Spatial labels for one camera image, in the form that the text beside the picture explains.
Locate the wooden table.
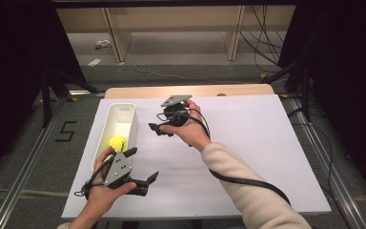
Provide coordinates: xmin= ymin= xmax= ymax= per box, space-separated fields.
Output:
xmin=104 ymin=83 xmax=275 ymax=99

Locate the person's right hand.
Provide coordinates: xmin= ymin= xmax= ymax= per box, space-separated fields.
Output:
xmin=160 ymin=98 xmax=212 ymax=152

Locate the black tripod stand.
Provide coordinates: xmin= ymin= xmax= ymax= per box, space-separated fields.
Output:
xmin=40 ymin=67 xmax=100 ymax=129
xmin=260 ymin=56 xmax=313 ymax=124

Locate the white foam board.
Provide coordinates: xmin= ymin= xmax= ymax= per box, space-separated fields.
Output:
xmin=61 ymin=94 xmax=332 ymax=220

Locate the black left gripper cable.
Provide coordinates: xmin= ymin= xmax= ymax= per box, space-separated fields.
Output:
xmin=73 ymin=156 xmax=114 ymax=198

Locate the black floor cable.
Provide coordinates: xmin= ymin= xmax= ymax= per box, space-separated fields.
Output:
xmin=287 ymin=107 xmax=336 ymax=206

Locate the person's left hand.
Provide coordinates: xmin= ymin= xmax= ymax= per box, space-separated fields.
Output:
xmin=85 ymin=155 xmax=137 ymax=211

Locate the light wooden desk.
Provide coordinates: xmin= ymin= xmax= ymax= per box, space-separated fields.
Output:
xmin=56 ymin=5 xmax=297 ymax=63

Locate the yellow tennis ball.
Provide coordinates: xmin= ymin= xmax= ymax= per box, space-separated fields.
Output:
xmin=108 ymin=135 xmax=128 ymax=153

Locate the aluminium floor rail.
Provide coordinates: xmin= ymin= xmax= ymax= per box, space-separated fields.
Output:
xmin=286 ymin=96 xmax=366 ymax=229
xmin=0 ymin=96 xmax=70 ymax=229

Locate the white floor cable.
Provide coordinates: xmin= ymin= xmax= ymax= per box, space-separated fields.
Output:
xmin=132 ymin=62 xmax=247 ymax=85

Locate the white paper slip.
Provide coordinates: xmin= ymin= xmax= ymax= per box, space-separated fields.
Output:
xmin=87 ymin=57 xmax=103 ymax=68

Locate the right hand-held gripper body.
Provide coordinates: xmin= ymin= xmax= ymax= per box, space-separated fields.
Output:
xmin=160 ymin=94 xmax=193 ymax=128

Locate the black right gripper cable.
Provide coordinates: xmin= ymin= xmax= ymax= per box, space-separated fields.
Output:
xmin=156 ymin=108 xmax=293 ymax=206

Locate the white plastic bin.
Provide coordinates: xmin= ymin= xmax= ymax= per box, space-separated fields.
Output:
xmin=91 ymin=102 xmax=139 ymax=173

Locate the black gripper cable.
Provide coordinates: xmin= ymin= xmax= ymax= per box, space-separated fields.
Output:
xmin=156 ymin=108 xmax=293 ymax=206
xmin=73 ymin=156 xmax=114 ymax=198

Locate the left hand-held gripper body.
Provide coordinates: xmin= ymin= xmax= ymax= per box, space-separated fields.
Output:
xmin=104 ymin=152 xmax=138 ymax=189

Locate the bundle of black cables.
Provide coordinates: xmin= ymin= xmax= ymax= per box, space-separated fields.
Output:
xmin=238 ymin=5 xmax=288 ymax=73

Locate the black curtain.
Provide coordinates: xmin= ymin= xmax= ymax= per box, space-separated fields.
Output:
xmin=0 ymin=0 xmax=89 ymax=187
xmin=277 ymin=0 xmax=366 ymax=206

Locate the small white device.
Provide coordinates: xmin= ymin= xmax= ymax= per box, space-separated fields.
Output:
xmin=94 ymin=39 xmax=112 ymax=50

